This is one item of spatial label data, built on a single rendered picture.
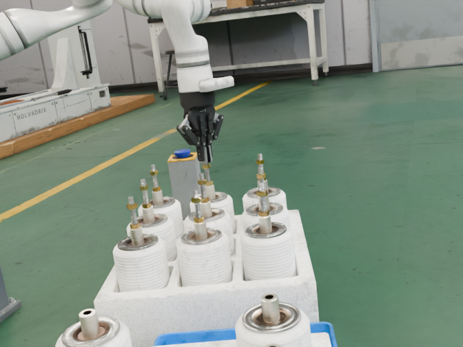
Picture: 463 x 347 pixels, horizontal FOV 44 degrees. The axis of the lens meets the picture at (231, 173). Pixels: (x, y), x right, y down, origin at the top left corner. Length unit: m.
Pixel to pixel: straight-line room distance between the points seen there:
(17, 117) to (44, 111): 0.28
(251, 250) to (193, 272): 0.11
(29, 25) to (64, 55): 3.35
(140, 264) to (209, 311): 0.15
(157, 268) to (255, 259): 0.18
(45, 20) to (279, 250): 0.75
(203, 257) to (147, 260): 0.10
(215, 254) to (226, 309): 0.10
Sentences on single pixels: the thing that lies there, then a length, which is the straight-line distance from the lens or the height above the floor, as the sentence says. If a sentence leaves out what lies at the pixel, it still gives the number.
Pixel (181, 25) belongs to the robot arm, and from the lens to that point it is 1.17.
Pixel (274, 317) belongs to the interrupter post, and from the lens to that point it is 0.74.
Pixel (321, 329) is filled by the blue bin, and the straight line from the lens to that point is 1.00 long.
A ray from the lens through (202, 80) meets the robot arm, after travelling 1.18.
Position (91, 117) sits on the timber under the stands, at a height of 0.06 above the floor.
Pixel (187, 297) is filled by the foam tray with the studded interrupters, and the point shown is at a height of 0.17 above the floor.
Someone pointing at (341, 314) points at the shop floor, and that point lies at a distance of 1.26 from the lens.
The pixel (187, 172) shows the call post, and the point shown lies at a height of 0.28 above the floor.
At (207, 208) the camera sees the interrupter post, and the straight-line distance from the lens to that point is 1.14.
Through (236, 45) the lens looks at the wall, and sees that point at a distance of 6.20.
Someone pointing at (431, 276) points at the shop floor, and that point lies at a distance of 1.42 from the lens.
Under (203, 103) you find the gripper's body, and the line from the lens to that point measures 1.19.
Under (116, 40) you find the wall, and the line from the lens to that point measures 6.77.
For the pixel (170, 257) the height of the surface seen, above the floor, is 0.18.
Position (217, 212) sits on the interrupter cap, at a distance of 1.16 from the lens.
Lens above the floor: 0.62
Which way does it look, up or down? 15 degrees down
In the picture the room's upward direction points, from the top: 7 degrees counter-clockwise
